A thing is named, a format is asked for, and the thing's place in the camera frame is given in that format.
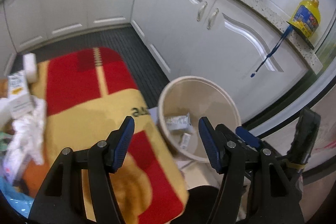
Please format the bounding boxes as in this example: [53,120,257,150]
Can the white tissue paper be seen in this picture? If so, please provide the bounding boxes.
[3,96,47,184]

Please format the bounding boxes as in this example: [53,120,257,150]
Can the small white foam cube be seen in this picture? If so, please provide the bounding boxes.
[23,53,38,84]

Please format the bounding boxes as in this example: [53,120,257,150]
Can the carton trash in bin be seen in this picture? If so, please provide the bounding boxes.
[165,113,194,151]

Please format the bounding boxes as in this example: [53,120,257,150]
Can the beige round trash bin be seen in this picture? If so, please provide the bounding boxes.
[157,76,242,163]

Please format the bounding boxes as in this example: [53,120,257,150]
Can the white lower kitchen cabinets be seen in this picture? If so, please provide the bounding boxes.
[3,0,307,121]

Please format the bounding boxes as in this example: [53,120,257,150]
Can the blue plastic bag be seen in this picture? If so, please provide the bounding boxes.
[0,177,34,218]

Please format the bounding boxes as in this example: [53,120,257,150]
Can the green white milk carton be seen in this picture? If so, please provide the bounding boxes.
[7,71,34,119]

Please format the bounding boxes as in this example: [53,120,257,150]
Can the red yellow patterned blanket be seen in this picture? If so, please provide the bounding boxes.
[23,47,189,223]

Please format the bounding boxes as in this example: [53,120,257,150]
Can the yellow cooking oil bottle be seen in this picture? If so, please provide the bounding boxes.
[288,0,321,39]

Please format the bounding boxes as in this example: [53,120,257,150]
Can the blue lanyard strap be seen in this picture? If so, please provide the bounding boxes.
[250,24,295,79]

